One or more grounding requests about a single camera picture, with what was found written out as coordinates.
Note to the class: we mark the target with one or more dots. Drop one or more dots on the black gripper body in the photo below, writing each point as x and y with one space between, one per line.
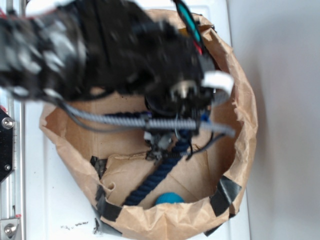
155 60

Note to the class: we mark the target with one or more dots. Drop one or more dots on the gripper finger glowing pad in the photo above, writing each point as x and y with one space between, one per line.
218 80

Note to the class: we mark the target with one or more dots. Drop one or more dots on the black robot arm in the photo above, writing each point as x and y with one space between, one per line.
89 49

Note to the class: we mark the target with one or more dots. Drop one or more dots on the yellow cloth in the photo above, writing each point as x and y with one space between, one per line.
184 32

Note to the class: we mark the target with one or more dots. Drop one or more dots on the brown paper bag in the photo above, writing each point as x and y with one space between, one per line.
212 183

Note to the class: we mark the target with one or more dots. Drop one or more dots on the teal yarn ball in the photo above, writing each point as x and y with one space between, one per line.
170 198

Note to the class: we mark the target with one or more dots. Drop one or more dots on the aluminium frame rail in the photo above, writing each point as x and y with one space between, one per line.
12 160

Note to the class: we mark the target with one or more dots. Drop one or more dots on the metal corner bracket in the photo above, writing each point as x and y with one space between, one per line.
10 229

